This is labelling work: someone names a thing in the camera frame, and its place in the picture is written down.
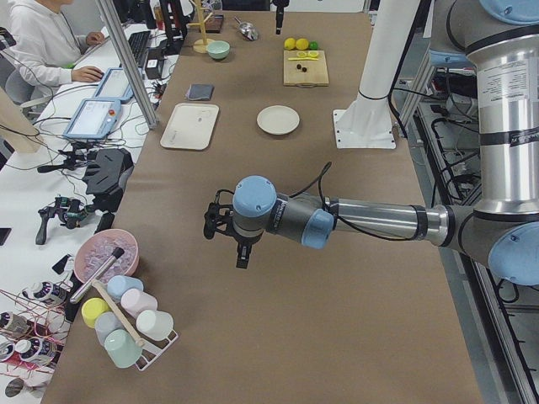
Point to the mint cup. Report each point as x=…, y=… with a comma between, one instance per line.
x=122, y=348

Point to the aluminium frame post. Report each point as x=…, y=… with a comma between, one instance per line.
x=112, y=22

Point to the cream rabbit tray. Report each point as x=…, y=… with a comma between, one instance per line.
x=190, y=127

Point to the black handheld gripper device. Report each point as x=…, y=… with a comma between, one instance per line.
x=70, y=211

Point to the mint green bowl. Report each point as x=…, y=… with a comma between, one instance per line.
x=218, y=49

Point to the yellow lemon far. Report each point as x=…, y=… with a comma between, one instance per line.
x=290, y=44

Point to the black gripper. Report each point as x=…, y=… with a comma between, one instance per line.
x=243, y=243
x=279, y=18

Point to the wooden mug tree stand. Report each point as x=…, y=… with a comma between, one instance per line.
x=203, y=14

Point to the white cup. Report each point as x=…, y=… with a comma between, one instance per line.
x=156, y=325

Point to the yellow lemon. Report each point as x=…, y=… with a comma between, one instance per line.
x=290, y=44
x=302, y=44

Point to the grey cup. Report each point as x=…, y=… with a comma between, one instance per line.
x=105, y=324

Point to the far teach pendant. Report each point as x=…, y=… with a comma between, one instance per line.
x=114, y=84

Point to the white cup rack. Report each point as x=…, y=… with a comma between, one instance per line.
x=153, y=350

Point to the black stand mount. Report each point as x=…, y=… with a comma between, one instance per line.
x=106, y=177

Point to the yellow lemon near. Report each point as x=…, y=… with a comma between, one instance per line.
x=302, y=44

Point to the pink bowl with ice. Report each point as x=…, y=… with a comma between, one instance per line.
x=92, y=254

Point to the steel scoop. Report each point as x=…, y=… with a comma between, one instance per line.
x=248, y=31

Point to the pink cup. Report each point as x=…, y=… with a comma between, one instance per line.
x=135, y=301

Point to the near teach pendant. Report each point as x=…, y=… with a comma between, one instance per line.
x=93, y=119

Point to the yellow cup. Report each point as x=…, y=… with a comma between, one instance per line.
x=92, y=309

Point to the teach pendant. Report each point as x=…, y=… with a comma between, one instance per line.
x=93, y=119
x=114, y=84

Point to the person in white hoodie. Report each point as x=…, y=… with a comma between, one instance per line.
x=46, y=48

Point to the bamboo cutting board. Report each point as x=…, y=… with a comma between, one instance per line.
x=316, y=74

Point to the black keyboard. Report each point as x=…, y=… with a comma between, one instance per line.
x=138, y=43

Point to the blue cup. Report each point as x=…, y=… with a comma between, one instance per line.
x=119, y=284

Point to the yellow plastic knife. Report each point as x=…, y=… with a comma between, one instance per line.
x=303, y=59

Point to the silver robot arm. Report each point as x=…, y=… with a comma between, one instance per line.
x=500, y=39

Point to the grey folded cloth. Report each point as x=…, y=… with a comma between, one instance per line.
x=199, y=92

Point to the round cream plate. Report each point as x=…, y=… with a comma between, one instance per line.
x=278, y=120

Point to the steel muddler tool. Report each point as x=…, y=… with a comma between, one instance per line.
x=109, y=262

